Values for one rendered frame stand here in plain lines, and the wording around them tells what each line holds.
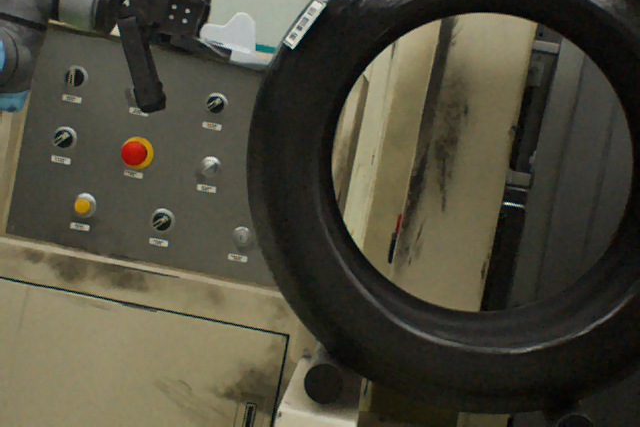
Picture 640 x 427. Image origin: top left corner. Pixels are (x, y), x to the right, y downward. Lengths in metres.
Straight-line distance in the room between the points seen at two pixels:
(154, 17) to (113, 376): 0.77
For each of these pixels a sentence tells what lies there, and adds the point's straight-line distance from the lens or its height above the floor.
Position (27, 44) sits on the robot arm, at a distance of 1.59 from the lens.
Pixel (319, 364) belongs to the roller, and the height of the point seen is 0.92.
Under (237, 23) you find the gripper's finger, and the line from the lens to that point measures 1.55.
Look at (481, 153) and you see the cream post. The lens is 1.82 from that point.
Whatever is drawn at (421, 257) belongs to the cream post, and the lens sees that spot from 1.82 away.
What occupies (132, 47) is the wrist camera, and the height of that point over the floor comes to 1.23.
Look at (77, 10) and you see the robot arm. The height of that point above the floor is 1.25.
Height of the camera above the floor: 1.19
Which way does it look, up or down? 3 degrees down
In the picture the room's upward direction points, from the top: 11 degrees clockwise
